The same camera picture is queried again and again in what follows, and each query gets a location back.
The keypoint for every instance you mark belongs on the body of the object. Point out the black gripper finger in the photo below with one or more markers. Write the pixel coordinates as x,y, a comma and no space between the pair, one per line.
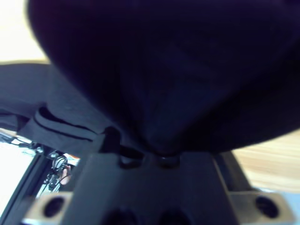
129,159
168,160

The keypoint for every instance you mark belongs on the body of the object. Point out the black Unitree polo shirt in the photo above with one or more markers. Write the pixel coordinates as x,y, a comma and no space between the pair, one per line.
164,70

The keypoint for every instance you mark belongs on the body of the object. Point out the white block with dark post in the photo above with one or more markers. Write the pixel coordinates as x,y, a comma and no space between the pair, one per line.
47,173

